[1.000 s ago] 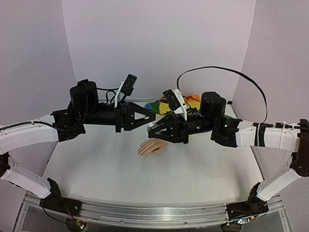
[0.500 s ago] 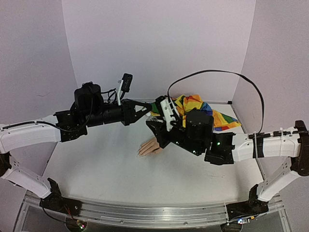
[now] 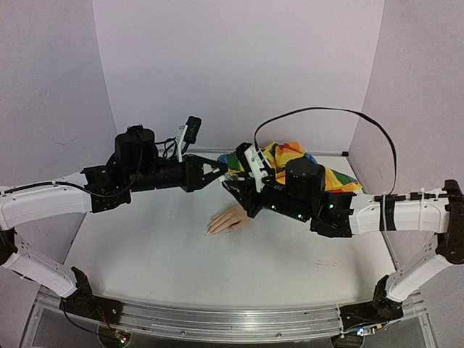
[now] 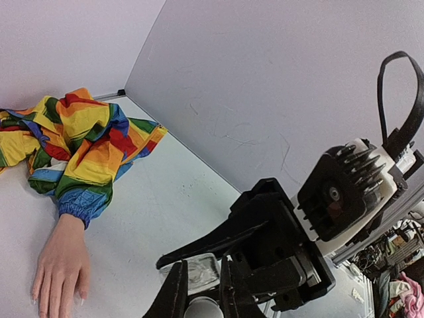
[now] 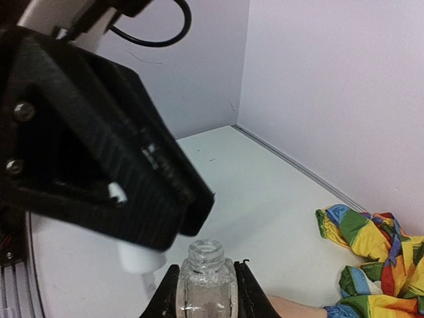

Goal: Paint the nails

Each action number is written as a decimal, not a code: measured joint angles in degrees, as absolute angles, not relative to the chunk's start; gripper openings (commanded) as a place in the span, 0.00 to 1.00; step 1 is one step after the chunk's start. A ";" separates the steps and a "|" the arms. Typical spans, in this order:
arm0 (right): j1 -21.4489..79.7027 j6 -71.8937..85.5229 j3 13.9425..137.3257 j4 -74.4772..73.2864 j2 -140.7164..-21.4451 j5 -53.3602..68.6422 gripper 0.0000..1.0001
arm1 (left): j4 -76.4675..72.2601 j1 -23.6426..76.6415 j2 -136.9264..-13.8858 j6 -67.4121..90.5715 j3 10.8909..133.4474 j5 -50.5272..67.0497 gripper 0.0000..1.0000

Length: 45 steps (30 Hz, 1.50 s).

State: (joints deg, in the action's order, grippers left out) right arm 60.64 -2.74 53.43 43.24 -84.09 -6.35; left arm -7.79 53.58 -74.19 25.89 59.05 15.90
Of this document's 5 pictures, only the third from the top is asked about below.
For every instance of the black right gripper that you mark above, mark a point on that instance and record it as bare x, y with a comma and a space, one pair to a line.
250, 196

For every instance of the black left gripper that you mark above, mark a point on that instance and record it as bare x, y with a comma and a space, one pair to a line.
195, 178

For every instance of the clear nail polish bottle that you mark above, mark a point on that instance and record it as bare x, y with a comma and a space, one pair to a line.
232, 177

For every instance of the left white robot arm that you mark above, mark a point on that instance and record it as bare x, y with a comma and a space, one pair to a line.
35, 201

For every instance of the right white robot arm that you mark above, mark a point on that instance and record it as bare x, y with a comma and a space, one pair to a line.
439, 212

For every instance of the mannequin hand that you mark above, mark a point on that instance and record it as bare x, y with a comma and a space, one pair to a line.
231, 219

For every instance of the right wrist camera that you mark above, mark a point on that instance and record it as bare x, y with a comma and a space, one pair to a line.
256, 164

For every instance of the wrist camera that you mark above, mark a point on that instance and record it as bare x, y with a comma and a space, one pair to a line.
187, 135
256, 164

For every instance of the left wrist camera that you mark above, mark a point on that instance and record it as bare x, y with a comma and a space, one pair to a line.
187, 135

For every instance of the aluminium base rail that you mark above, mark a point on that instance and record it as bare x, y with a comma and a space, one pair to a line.
149, 324

